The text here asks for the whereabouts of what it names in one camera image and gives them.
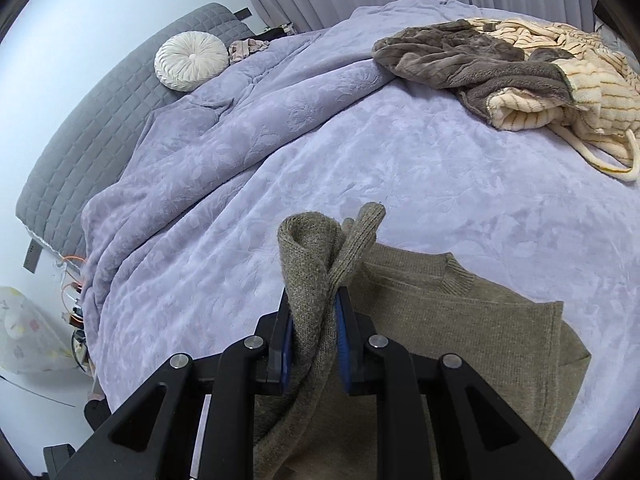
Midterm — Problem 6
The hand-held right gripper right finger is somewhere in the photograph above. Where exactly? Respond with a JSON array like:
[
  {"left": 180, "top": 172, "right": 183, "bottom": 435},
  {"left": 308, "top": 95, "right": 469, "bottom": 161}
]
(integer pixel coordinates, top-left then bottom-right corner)
[{"left": 334, "top": 287, "right": 576, "bottom": 480}]

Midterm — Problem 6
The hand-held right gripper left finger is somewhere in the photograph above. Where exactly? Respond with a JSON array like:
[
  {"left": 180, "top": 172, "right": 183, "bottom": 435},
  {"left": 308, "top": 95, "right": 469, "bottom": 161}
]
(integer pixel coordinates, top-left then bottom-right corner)
[{"left": 52, "top": 287, "right": 296, "bottom": 480}]

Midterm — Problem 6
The olive brown knit sweater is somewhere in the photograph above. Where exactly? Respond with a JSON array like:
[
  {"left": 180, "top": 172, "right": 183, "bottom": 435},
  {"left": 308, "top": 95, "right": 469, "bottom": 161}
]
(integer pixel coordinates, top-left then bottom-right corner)
[{"left": 252, "top": 201, "right": 592, "bottom": 480}]

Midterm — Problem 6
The lavender embossed blanket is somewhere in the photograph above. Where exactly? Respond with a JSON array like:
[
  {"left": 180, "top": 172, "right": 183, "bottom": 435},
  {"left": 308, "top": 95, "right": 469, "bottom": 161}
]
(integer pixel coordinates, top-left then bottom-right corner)
[{"left": 80, "top": 4, "right": 640, "bottom": 461}]

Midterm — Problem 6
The floral translucent bag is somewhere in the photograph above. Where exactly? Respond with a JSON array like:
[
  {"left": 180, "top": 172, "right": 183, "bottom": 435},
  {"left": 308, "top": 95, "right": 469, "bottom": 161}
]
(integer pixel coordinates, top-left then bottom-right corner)
[{"left": 0, "top": 286, "right": 76, "bottom": 373}]

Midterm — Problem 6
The grey quilted headboard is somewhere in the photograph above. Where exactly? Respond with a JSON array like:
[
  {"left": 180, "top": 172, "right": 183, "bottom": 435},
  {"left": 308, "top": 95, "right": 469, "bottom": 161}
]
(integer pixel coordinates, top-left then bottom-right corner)
[{"left": 15, "top": 2, "right": 251, "bottom": 273}]

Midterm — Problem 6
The pink crumpled cloth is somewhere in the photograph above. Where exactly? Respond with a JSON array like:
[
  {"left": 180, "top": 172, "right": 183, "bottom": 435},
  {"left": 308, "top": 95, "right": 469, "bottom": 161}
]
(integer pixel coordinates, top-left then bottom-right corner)
[{"left": 228, "top": 37, "right": 271, "bottom": 66}]

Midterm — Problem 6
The brown fleece garment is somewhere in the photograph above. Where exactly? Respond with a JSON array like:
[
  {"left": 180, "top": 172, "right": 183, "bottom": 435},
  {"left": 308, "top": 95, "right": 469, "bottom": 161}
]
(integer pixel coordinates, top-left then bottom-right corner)
[{"left": 372, "top": 22, "right": 576, "bottom": 123}]

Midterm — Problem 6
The round white pleated pillow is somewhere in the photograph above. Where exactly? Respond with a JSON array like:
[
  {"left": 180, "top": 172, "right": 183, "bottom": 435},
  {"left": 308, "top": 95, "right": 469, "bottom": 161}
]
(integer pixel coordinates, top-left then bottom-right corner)
[{"left": 154, "top": 31, "right": 230, "bottom": 92}]

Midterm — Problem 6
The cream striped fleece garment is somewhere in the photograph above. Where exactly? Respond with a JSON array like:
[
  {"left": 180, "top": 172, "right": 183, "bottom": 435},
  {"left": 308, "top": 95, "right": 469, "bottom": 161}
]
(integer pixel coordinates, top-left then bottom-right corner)
[{"left": 467, "top": 17, "right": 640, "bottom": 182}]

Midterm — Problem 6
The orange cable bundle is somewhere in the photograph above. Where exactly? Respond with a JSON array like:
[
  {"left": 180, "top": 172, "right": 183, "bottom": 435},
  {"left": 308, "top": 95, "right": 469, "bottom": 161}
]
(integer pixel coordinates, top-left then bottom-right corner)
[{"left": 54, "top": 255, "right": 90, "bottom": 333}]

